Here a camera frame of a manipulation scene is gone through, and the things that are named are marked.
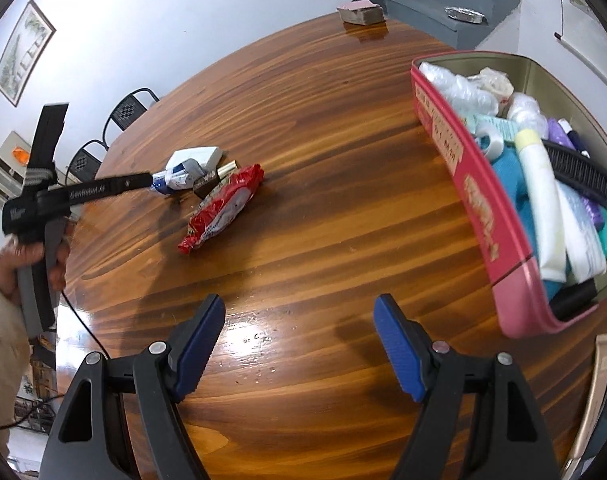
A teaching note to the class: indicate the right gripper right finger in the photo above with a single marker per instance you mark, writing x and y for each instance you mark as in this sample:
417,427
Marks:
508,438

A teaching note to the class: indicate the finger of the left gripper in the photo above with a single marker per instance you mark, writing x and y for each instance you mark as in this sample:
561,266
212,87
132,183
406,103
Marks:
107,187

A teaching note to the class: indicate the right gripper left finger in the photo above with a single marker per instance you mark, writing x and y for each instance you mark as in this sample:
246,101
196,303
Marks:
90,437

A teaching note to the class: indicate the white cream tube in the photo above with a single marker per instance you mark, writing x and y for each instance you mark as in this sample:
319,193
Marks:
544,202

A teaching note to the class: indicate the purple trash bag roll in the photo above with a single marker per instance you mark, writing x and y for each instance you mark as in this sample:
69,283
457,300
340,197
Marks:
558,136

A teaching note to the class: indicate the white plastic bag bundle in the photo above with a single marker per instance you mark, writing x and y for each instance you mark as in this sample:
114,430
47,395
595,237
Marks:
459,92

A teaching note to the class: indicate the blue patterned tissue pack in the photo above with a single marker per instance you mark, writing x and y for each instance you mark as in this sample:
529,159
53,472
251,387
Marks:
583,248

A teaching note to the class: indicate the dark blue bottle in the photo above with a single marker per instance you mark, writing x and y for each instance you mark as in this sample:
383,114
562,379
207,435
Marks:
574,137

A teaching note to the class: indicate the beige sleeve forearm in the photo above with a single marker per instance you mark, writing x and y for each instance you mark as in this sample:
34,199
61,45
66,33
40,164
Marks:
14,347

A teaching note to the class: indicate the person's left hand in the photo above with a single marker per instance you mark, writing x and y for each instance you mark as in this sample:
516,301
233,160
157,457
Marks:
14,256

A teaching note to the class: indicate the black metal chair near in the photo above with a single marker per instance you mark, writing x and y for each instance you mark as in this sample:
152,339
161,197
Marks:
84,165

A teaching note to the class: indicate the black metal chair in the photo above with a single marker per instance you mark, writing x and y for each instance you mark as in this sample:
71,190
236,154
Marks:
84,165
127,110

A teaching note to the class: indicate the grey shelf cabinet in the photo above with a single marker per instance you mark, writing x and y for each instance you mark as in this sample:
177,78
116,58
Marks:
14,158

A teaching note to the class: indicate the black metal chair far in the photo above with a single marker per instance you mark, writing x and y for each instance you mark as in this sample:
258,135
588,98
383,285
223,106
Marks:
127,110

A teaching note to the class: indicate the crumpled blue white ointment box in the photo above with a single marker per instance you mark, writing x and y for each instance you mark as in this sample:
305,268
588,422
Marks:
178,178

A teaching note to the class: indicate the brown small perfume bottle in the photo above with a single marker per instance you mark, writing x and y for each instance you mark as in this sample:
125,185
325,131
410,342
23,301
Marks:
203,185

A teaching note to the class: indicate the white flat box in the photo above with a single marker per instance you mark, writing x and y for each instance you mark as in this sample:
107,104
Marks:
207,156

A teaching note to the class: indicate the red snack packet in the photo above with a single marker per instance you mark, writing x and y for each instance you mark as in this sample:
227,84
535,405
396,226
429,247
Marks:
221,206

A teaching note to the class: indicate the blue towel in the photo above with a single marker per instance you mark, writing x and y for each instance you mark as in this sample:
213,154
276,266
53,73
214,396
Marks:
509,172

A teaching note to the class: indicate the hanging scroll painting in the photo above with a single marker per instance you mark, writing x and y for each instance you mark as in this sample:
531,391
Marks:
583,35

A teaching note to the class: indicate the framed wall picture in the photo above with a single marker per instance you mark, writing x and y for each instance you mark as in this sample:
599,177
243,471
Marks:
30,36

